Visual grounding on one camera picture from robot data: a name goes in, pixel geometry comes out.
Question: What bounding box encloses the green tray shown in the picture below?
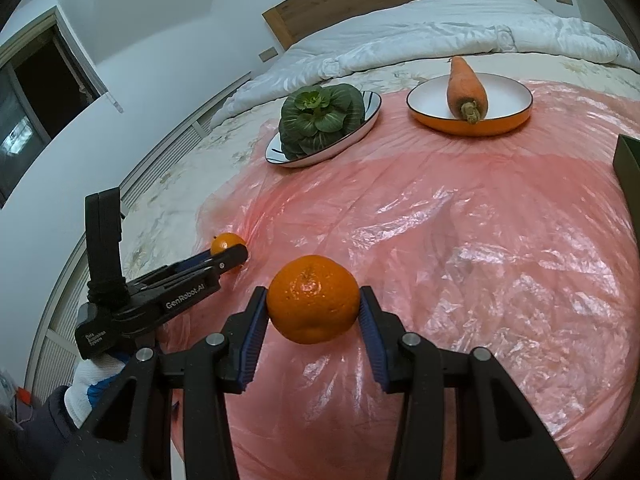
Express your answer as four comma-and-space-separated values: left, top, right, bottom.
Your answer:
612, 134, 640, 241

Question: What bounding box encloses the person's left hand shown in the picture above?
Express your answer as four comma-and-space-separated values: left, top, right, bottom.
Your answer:
64, 355, 128, 428

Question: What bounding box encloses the white plate with dark rim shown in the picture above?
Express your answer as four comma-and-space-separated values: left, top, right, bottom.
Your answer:
265, 91, 382, 167

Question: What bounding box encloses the pink plastic sheet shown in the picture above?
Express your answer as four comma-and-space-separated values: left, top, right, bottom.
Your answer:
172, 80, 640, 480

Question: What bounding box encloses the carrot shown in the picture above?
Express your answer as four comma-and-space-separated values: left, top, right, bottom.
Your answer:
446, 56, 488, 124

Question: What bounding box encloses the white duvet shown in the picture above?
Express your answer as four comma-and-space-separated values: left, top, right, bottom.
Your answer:
210, 0, 640, 128

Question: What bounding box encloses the window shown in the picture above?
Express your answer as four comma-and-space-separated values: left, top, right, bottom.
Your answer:
0, 10, 103, 203

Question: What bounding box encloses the floral bed cover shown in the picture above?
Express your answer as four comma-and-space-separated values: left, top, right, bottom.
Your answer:
117, 55, 640, 286

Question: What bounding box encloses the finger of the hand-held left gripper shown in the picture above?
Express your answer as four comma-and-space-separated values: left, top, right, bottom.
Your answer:
132, 252, 216, 288
165, 244, 249, 287

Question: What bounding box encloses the small orange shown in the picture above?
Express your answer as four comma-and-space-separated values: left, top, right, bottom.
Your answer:
210, 232, 248, 273

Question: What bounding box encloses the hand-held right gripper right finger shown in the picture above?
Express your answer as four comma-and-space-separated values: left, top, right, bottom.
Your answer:
359, 286, 573, 480

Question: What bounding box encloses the orange and white plate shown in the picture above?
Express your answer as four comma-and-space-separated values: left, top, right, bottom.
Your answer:
406, 74, 533, 136

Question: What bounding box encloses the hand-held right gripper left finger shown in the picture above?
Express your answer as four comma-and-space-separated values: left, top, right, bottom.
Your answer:
50, 287, 269, 480

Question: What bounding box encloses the leafy green vegetable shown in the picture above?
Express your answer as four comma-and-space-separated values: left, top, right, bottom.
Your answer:
279, 85, 365, 161

